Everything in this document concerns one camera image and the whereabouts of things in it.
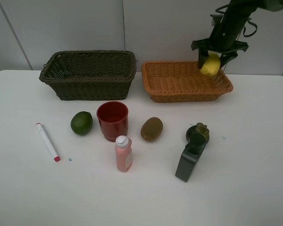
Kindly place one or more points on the dark green black bottle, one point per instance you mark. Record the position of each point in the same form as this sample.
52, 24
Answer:
190, 156

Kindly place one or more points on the brown kiwi fruit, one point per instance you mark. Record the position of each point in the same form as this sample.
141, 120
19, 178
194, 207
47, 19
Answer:
152, 129

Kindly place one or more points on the pink lotion bottle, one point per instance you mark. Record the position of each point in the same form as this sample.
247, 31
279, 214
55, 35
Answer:
124, 154

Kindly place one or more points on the yellow lemon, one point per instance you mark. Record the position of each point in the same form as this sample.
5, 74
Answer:
212, 65

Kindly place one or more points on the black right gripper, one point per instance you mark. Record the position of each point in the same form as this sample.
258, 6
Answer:
228, 49

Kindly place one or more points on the red plastic cup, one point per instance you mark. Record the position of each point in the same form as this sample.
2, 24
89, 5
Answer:
113, 120

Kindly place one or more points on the green lime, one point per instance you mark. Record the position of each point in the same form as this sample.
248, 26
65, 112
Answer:
81, 124

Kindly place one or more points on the dark mangosteen fruit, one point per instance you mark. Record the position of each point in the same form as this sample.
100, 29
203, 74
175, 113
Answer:
199, 128

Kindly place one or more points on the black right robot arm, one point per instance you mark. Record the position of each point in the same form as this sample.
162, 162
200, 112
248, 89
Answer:
230, 20

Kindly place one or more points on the dark brown wicker basket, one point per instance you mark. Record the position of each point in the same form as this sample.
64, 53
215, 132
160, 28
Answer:
90, 75

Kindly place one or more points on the white marker red cap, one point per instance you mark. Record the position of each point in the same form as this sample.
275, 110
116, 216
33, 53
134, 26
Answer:
48, 143

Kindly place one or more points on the orange wicker basket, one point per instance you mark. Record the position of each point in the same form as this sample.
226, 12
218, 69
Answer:
182, 81

